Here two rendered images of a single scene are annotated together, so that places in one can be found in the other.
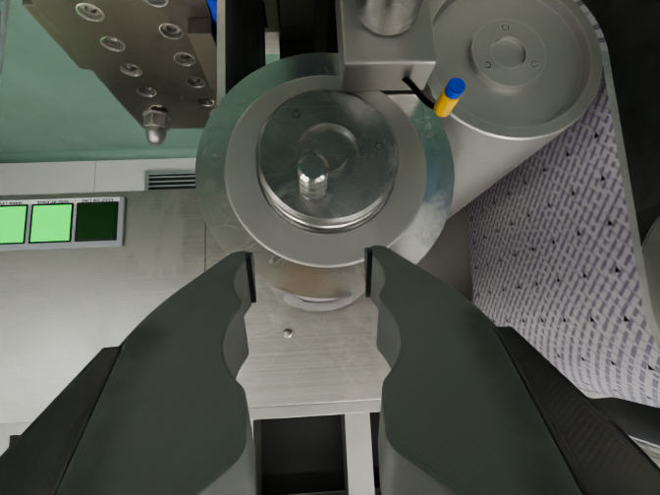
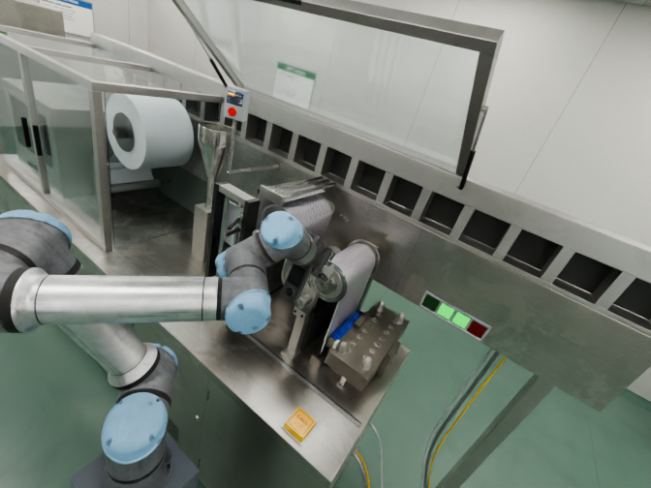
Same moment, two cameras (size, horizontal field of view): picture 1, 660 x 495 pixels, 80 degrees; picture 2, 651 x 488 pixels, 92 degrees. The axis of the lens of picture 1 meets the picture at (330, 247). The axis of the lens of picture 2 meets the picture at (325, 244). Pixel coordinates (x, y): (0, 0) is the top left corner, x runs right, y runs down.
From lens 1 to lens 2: 0.84 m
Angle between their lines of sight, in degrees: 28
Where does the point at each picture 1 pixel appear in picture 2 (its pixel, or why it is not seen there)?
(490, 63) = not seen: hidden behind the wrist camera
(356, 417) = (380, 200)
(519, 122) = not seen: hidden behind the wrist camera
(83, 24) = (382, 345)
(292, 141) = (327, 289)
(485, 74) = not seen: hidden behind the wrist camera
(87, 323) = (449, 274)
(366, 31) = (311, 296)
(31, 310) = (465, 289)
